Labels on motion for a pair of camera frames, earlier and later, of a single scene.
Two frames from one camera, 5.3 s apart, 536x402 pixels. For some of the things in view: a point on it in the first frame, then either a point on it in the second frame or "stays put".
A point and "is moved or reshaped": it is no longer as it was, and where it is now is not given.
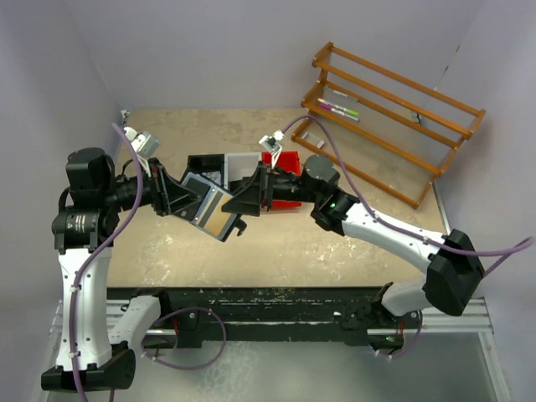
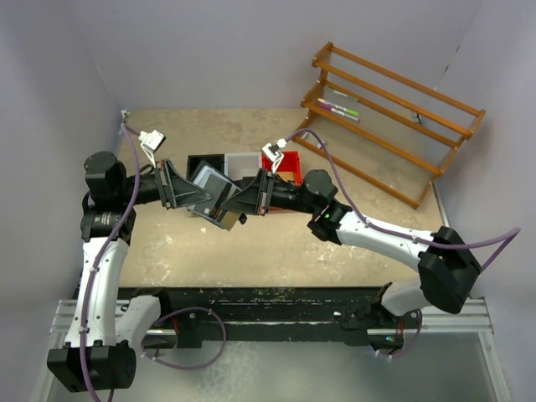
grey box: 207,213 is moved or reshaped
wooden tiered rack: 396,133 stays put
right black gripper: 247,199 stays put
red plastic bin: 288,161 stays put
